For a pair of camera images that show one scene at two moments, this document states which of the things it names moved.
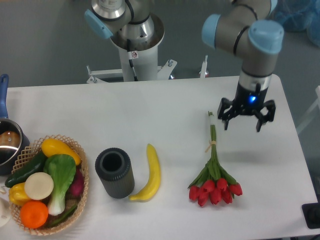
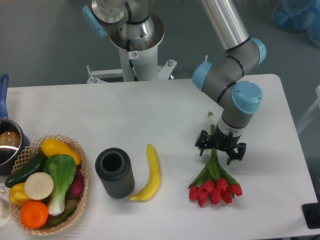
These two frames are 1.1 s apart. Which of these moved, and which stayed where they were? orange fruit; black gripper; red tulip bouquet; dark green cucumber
Moved: black gripper
Stayed: red tulip bouquet; dark green cucumber; orange fruit
